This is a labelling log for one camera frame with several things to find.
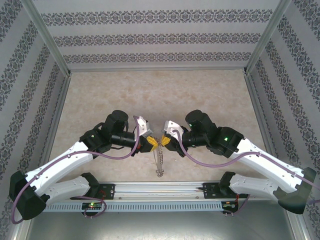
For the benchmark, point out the grey sheet metal panel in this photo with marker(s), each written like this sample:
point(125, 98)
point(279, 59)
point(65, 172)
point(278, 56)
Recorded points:
point(160, 227)

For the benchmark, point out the aluminium side frame rail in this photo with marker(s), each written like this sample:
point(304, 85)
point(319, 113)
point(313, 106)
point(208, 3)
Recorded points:
point(262, 112)
point(56, 112)

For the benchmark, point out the small green circuit board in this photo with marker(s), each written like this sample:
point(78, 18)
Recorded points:
point(230, 204)
point(92, 206)

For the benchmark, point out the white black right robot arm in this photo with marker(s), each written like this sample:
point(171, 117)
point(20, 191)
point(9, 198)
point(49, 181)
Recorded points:
point(262, 162)

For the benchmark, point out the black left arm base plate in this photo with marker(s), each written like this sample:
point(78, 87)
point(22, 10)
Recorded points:
point(107, 191)

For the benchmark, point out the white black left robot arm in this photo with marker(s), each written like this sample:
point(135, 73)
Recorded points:
point(62, 162)

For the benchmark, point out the aluminium mounting rail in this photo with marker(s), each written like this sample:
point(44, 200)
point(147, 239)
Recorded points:
point(160, 190)

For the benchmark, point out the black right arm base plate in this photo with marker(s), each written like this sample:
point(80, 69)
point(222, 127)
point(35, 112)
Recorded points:
point(210, 190)

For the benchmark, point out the aluminium back frame rail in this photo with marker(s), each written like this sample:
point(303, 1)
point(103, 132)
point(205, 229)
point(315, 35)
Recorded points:
point(157, 69)

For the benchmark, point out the aluminium frame post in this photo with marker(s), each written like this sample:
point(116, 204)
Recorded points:
point(45, 37)
point(267, 37)

